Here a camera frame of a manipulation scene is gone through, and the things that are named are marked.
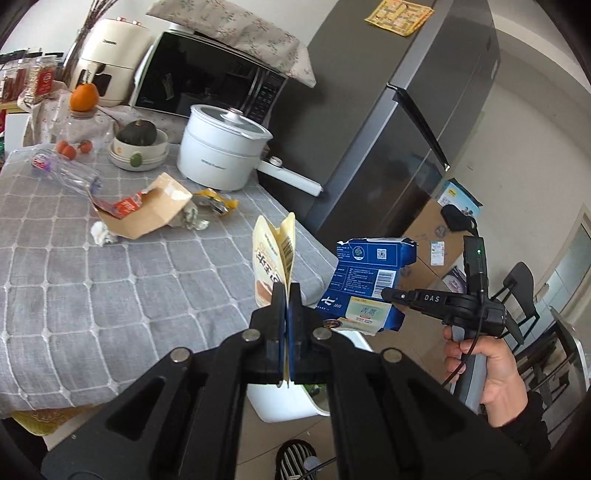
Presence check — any cream snack pouch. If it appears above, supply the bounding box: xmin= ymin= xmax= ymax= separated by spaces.
xmin=251 ymin=211 xmax=298 ymax=387

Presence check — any yellow foil wrapper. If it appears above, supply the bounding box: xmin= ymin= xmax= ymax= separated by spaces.
xmin=192 ymin=188 xmax=239 ymax=216

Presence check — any white electric cooking pot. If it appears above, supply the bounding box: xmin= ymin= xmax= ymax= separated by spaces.
xmin=177 ymin=104 xmax=324 ymax=197

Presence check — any grey refrigerator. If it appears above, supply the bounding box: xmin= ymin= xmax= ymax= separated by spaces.
xmin=263 ymin=0 xmax=500 ymax=249

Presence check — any white trash bin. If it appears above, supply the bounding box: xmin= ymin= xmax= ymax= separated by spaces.
xmin=246 ymin=331 xmax=376 ymax=424

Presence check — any white tissue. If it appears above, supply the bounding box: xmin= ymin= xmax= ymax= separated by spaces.
xmin=90 ymin=221 xmax=118 ymax=247

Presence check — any white printed wrapper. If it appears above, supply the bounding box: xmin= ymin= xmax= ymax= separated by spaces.
xmin=167 ymin=201 xmax=209 ymax=231

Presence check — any clear plastic bottle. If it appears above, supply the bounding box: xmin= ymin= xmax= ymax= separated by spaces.
xmin=31 ymin=149 xmax=102 ymax=195

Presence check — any black microwave oven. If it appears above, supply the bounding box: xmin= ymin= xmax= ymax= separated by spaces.
xmin=129 ymin=30 xmax=287 ymax=126

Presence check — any black chair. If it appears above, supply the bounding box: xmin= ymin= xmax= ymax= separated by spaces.
xmin=494 ymin=262 xmax=590 ymax=409

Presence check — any red snack packet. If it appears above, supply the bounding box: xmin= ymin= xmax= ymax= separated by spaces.
xmin=92 ymin=192 xmax=142 ymax=219

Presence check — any right hand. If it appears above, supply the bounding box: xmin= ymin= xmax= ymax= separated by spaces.
xmin=443 ymin=326 xmax=528 ymax=428

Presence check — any cream air fryer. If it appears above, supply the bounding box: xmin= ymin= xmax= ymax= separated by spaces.
xmin=69 ymin=17 xmax=152 ymax=107

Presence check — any red labelled spice jar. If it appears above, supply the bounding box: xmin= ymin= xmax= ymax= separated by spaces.
xmin=26 ymin=55 xmax=58 ymax=103

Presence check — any grey checked tablecloth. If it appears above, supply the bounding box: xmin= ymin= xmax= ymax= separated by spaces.
xmin=1 ymin=148 xmax=286 ymax=415

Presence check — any large orange fruit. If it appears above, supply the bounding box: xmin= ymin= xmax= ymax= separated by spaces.
xmin=69 ymin=83 xmax=99 ymax=112

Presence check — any dark green pumpkin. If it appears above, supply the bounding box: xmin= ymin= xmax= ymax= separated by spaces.
xmin=116 ymin=119 xmax=157 ymax=146

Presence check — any brown cardboard envelope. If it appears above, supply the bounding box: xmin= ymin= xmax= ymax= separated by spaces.
xmin=87 ymin=173 xmax=192 ymax=240

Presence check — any dark blue carton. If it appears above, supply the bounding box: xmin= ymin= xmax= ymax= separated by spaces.
xmin=315 ymin=238 xmax=417 ymax=336

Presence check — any cream bowl with plates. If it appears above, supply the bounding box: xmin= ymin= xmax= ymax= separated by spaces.
xmin=108 ymin=129 xmax=169 ymax=172

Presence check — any cardboard box stack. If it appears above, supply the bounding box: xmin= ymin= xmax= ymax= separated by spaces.
xmin=397 ymin=178 xmax=482 ymax=293

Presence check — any floral cloth cover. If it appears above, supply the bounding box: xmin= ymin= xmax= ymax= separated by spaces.
xmin=146 ymin=0 xmax=317 ymax=88

